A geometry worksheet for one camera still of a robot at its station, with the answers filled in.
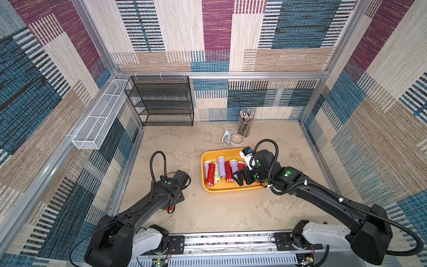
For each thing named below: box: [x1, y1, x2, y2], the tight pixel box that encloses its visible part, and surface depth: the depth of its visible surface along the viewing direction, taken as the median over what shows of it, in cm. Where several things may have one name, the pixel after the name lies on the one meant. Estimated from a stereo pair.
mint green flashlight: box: [213, 161, 222, 185], surface depth 93 cm
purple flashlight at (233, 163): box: [229, 158, 239, 173], surface depth 94 cm
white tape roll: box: [230, 133, 245, 144], surface depth 113 cm
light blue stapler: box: [221, 129, 232, 144], surface depth 113 cm
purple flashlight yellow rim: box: [217, 155, 226, 178], surface depth 97 cm
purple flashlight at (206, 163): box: [204, 160, 212, 179], surface depth 96 cm
